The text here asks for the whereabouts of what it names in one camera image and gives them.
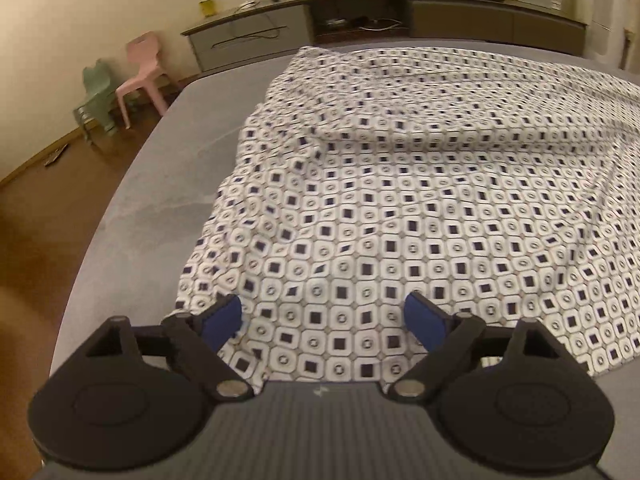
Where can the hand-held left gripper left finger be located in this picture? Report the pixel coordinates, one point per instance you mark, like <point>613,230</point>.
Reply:
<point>225,317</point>

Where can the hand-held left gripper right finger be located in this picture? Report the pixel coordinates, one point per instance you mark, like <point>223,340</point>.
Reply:
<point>425,320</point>

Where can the black white patterned garment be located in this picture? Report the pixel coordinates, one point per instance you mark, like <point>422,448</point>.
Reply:
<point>400,185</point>

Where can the dark remote control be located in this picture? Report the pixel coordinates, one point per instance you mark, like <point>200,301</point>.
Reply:
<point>56,156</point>

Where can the green plastic chair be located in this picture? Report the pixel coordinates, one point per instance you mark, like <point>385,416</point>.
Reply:
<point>97,95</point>

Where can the pink plastic chair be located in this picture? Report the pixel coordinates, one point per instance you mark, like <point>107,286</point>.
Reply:
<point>142,60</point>

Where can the long grey brown cabinet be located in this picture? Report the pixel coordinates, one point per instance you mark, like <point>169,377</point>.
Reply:
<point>450,15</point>

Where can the yellow cup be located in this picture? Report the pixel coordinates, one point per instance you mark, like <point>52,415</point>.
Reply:
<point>208,8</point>

